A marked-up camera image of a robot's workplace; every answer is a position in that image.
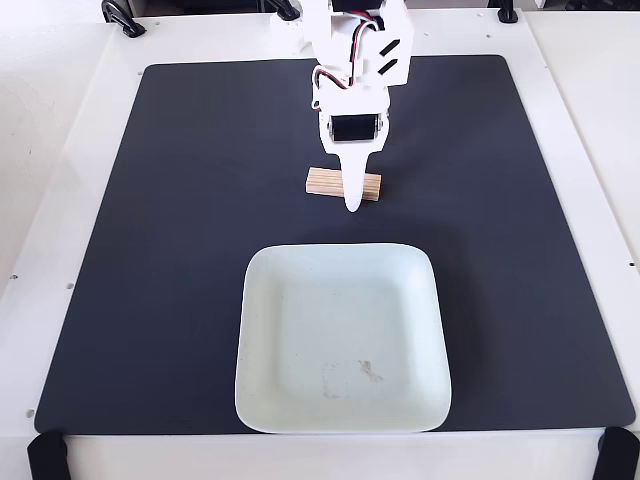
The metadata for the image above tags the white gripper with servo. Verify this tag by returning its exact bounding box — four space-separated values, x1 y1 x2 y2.
312 84 391 214

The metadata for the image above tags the wooden block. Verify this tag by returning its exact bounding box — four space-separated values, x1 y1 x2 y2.
304 166 384 203

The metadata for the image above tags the white square plate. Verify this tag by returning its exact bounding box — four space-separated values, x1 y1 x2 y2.
233 242 453 435

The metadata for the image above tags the black table clamp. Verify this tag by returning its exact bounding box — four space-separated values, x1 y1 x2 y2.
101 0 147 39
264 0 301 21
494 0 521 24

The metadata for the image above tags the black table mat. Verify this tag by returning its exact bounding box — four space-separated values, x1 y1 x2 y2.
33 54 636 436

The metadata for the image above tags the red black white gripper cable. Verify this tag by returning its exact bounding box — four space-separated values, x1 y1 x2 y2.
311 65 354 110

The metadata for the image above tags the red black white arm cable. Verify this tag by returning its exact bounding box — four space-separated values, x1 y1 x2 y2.
347 16 385 87

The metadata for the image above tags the black corner bracket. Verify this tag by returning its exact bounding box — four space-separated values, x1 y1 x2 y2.
27 430 69 480
593 427 640 480

